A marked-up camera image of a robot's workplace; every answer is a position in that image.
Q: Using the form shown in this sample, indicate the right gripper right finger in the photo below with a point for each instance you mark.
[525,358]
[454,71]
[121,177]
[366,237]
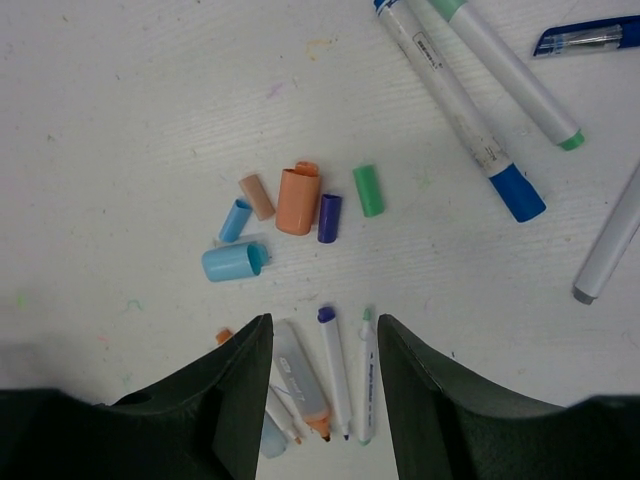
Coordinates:
[448,422]

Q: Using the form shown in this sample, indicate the purple capped white pen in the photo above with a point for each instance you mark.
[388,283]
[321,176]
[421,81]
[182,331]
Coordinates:
[327,320]

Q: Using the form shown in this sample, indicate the light blue highlighter marker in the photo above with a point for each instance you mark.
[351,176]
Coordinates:
[273,441]

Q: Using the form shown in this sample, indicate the purple pen cap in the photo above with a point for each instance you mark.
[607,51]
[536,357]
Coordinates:
[329,218]

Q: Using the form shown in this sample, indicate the thin orange capped pen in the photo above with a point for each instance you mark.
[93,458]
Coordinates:
[282,416]

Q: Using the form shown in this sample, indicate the peach thin pen cap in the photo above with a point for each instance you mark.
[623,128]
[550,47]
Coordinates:
[257,196]

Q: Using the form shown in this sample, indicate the small blue pen cap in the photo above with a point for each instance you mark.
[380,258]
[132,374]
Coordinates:
[235,221]

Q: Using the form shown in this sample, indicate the green capped white marker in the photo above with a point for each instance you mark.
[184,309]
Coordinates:
[512,73]

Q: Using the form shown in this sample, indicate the blue capped white marker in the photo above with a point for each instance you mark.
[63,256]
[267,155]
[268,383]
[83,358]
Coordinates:
[517,193]

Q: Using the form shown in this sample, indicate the blue ballpoint pen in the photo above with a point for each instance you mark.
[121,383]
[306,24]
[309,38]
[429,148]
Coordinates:
[594,36]

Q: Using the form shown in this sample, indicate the grey capped white pen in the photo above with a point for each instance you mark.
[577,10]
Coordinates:
[610,245]

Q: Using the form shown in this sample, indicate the green pen cap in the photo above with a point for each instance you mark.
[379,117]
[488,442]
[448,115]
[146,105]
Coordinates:
[369,191]

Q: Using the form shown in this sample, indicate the green white pen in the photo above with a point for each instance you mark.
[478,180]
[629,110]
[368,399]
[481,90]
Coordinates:
[368,354]

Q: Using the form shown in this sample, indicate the orange highlighter marker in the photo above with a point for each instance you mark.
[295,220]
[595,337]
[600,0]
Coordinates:
[300,380]

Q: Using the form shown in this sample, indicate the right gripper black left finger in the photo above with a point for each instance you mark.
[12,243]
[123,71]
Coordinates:
[202,422]

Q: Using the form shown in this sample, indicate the light blue pen cap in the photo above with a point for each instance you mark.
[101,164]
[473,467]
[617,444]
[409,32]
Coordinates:
[243,259]

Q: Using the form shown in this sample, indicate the orange marker cap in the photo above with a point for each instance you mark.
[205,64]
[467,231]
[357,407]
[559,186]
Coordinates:
[297,199]

